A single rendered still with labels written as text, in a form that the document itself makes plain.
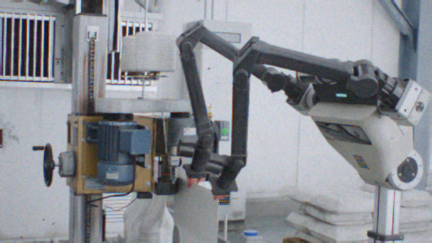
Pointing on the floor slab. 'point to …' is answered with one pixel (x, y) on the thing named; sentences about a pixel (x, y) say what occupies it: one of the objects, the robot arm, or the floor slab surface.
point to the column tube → (81, 51)
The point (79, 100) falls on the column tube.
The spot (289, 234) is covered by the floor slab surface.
